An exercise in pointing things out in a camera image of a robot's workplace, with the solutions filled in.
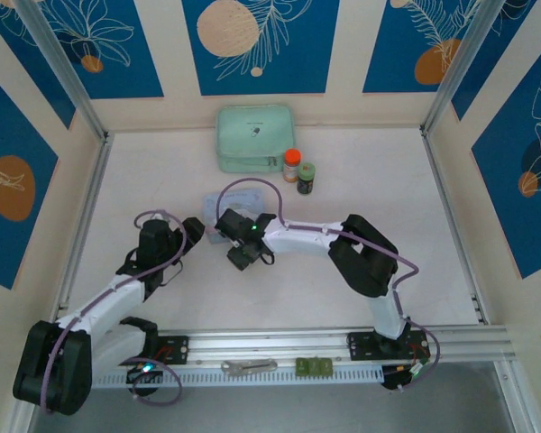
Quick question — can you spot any lilac cartoon tin box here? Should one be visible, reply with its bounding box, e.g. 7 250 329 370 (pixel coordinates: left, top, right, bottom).
201 189 266 247

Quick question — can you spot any orange lid jar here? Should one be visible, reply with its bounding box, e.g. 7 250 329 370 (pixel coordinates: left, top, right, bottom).
283 149 302 183

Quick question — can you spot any green lid dark jar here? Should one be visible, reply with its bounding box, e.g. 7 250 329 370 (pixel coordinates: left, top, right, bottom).
296 162 316 196

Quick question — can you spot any mint green zipper pouch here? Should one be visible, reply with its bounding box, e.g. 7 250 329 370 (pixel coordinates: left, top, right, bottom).
215 104 297 173

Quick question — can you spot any black controller board green light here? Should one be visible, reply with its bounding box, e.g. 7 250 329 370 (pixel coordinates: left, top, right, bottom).
124 360 164 385
381 364 425 392

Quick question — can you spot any silver wrench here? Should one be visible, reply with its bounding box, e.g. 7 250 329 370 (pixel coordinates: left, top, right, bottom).
220 358 279 377

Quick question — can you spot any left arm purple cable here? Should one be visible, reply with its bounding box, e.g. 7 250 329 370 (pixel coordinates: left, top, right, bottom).
38 207 188 415

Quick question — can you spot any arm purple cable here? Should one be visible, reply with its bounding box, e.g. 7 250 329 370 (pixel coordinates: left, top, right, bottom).
215 177 442 394
38 207 188 415

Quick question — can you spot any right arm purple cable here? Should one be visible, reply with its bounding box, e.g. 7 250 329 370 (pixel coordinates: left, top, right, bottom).
215 177 442 394

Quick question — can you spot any aluminium table side rail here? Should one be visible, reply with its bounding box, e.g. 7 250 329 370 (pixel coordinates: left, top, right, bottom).
422 131 491 325
48 134 115 326

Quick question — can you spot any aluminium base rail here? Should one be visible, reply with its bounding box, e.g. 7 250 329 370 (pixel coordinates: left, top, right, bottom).
89 325 518 370

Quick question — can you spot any white slotted cable duct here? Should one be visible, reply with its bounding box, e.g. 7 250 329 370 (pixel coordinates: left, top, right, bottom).
89 364 385 390

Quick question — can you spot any aluminium frame post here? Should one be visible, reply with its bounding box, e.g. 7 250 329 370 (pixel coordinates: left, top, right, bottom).
419 0 509 137
12 0 110 142

